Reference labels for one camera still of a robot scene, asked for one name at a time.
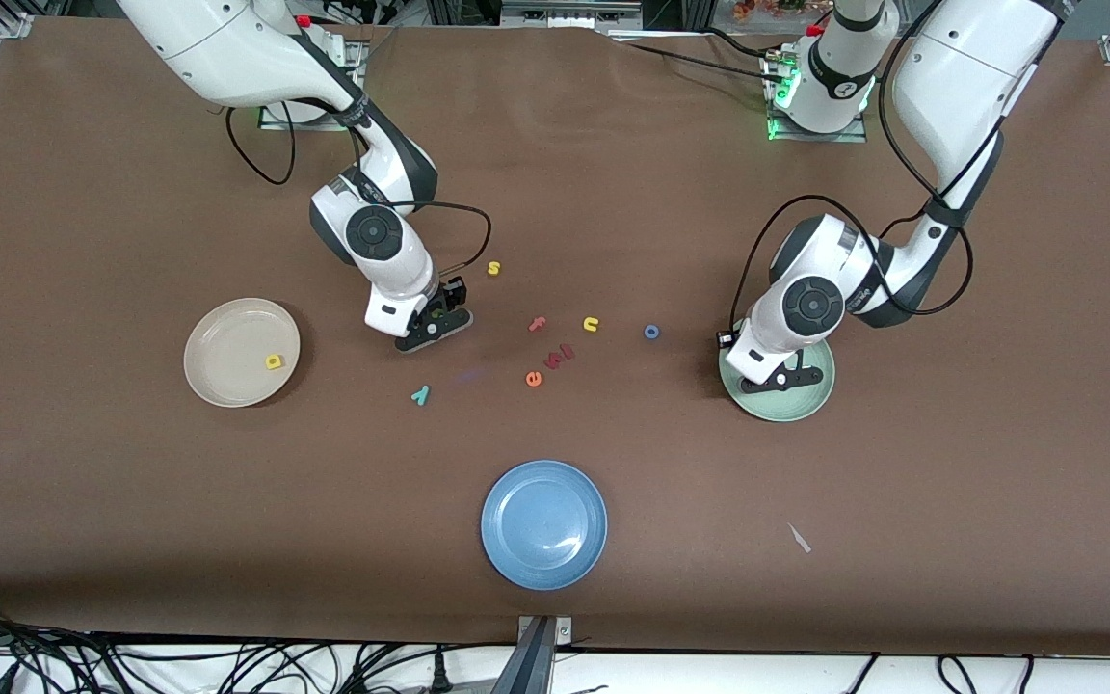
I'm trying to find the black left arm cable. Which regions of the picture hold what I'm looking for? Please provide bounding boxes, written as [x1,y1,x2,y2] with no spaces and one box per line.
[728,0,975,334]

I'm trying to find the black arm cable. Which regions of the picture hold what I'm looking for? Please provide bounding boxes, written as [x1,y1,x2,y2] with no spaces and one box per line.
[728,0,975,334]
[225,101,493,280]

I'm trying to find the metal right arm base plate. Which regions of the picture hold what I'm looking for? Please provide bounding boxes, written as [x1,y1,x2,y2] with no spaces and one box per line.
[259,96,364,131]

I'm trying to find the orange flower decoration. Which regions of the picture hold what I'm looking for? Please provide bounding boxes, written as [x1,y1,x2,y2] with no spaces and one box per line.
[730,0,806,22]

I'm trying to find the blue plate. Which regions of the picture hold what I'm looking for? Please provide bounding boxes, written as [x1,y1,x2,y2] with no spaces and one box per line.
[481,460,608,591]

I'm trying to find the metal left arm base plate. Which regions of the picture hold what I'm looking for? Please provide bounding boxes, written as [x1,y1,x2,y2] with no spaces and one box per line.
[765,53,869,144]

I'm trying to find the metal camera pole bracket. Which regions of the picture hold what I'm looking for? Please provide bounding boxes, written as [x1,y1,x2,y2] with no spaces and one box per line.
[516,615,573,694]

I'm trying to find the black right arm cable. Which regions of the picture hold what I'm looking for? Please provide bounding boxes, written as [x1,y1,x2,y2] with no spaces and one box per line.
[225,101,493,280]

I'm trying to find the black cable on table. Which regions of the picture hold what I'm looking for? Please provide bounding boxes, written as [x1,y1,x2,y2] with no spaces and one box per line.
[613,27,792,88]

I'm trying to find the light green plate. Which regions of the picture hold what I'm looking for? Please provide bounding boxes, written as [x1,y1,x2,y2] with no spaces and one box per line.
[718,333,836,423]

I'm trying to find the beige brown plate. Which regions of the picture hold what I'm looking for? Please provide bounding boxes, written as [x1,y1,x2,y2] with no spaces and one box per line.
[183,298,302,409]

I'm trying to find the grey equipment box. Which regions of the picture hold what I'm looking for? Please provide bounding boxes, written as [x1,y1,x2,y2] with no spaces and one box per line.
[500,0,645,32]

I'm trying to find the brown table cover sheet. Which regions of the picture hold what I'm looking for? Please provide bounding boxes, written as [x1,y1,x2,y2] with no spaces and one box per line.
[0,17,1110,658]

